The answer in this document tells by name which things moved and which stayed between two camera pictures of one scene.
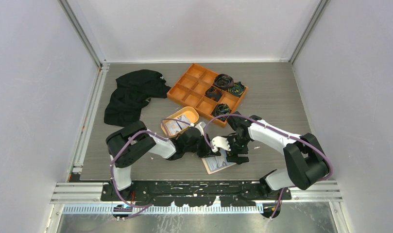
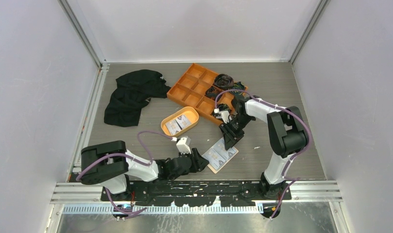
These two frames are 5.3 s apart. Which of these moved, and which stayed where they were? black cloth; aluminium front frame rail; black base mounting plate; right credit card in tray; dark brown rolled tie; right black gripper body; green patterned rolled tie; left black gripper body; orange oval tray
Moved: left black gripper body; right black gripper body
Stayed: green patterned rolled tie; dark brown rolled tie; right credit card in tray; black cloth; aluminium front frame rail; orange oval tray; black base mounting plate
